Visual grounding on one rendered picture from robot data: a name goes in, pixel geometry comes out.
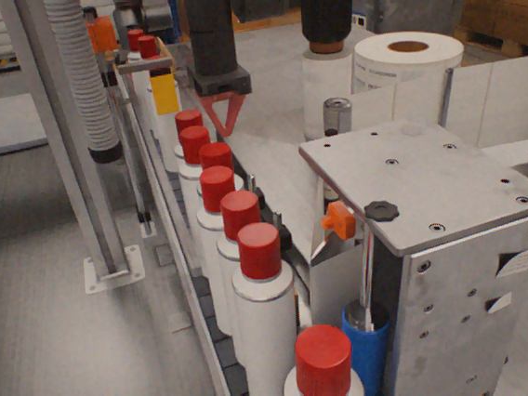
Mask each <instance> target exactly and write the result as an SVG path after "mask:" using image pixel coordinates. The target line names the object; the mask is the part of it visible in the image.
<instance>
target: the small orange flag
mask: <svg viewBox="0 0 528 396"><path fill-rule="evenodd" d="M149 79H150V83H151V88H152V94H153V99H154V103H155V108H156V111H157V115H163V114H167V113H172V112H179V108H178V99H177V94H176V89H175V85H174V80H173V71H172V70H171V68H166V69H161V70H156V71H151V72H149Z"/></svg>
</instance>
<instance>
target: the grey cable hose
mask: <svg viewBox="0 0 528 396"><path fill-rule="evenodd" d="M43 3H44V4H46V5H45V9H46V10H47V12H46V14H47V15H48V19H49V20H51V22H50V25H51V26H53V27H52V28H51V29H52V31H53V32H54V33H53V34H54V36H55V37H56V38H55V40H56V42H57V46H58V48H59V52H60V56H61V57H62V62H64V64H63V65H64V67H65V71H66V77H67V78H68V79H67V80H68V83H69V86H70V88H71V91H72V93H73V99H74V100H75V105H76V108H77V110H78V113H79V117H80V119H81V123H82V126H83V128H84V130H85V134H86V139H87V142H88V144H89V146H88V151H89V154H90V157H91V158H92V159H93V160H94V162H95V163H100V164H106V163H113V162H115V161H117V160H119V159H120V158H121V157H122V156H123V145H122V141H121V140H120V139H119V138H118V136H117V133H116V129H115V126H114V122H113V119H112V114H111V110H110V107H109V104H108V100H107V96H106V95H105V94H106V93H105V90H104V87H103V83H102V82H101V73H100V72H99V71H100V69H99V64H98V63H97V58H96V53H94V52H95V50H94V48H93V44H92V43H91V38H90V37H89V36H90V34H89V33H88V28H87V27H86V26H87V24H86V21H85V20H86V18H85V16H84V12H83V11H81V10H82V7H81V6H79V5H80V4H81V2H80V0H43Z"/></svg>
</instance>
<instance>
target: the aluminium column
mask: <svg viewBox="0 0 528 396"><path fill-rule="evenodd" d="M45 5H46V4H44V3H43V0H0V14H1V16H2V18H3V21H4V24H5V26H6V28H7V33H8V35H9V38H10V41H11V43H12V46H13V48H14V51H15V53H16V55H17V58H18V60H19V63H20V67H21V69H22V72H23V74H24V77H25V80H26V83H27V85H28V87H29V89H30V91H31V94H32V97H33V104H34V107H35V109H36V111H37V114H38V116H39V119H40V122H41V124H42V127H43V129H44V130H45V133H46V138H47V140H48V143H49V146H50V148H51V151H52V153H53V155H54V158H55V161H56V163H57V165H58V168H59V171H60V174H61V177H62V179H63V182H64V185H65V187H66V190H67V193H68V197H69V199H70V202H71V204H72V207H73V211H74V214H75V216H76V218H77V221H78V224H79V227H80V229H81V232H82V234H83V235H84V238H85V241H86V245H87V248H88V251H89V253H90V256H91V258H92V260H93V263H94V266H95V268H96V270H97V273H98V275H99V279H100V280H101V281H103V280H105V279H109V278H112V277H115V276H118V275H122V274H125V273H129V272H130V270H129V266H128V261H127V256H126V253H125V248H124V245H123V242H122V238H121V235H120V233H119V231H118V228H117V225H116V221H115V218H114V215H113V212H112V208H111V204H110V201H109V199H108V196H107V193H106V190H105V187H104V184H103V181H102V175H101V172H100V169H99V164H98V163H95V162H94V160H93V159H92V158H91V157H90V154H89V151H88V146H89V144H88V142H87V139H86V134H85V130H84V128H83V126H82V123H81V119H80V117H79V113H78V110H77V108H76V105H75V100H74V99H73V93H72V91H71V88H70V86H69V83H68V80H67V79H68V78H67V77H66V71H65V67H64V65H63V64H64V62H62V57H61V56H60V52H59V48H58V46H57V42H56V40H55V38H56V37H55V36H54V34H53V33H54V32H53V31H52V29H51V28H52V27H53V26H51V25H50V22H51V20H49V19H48V15H47V14H46V12H47V10H46V9H45Z"/></svg>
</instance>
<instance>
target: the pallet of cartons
mask: <svg viewBox="0 0 528 396"><path fill-rule="evenodd" d="M474 32H475V33H480V34H483V35H486V36H490V37H493V38H497V39H500V40H504V43H503V46H502V48H500V47H496V46H490V45H486V44H484V43H480V42H477V41H473V35H474ZM453 38H454V39H455V40H457V41H459V42H460V43H461V44H463V45H466V46H471V47H474V48H478V49H480V50H483V51H484V50H487V51H490V52H494V53H496V54H500V55H503V56H506V57H509V58H512V59H516V58H521V57H527V56H528V55H525V54H524V52H525V49H526V47H527V46H528V0H464V1H463V7H462V14H461V19H460V23H458V24H456V25H455V29H454V36H453Z"/></svg>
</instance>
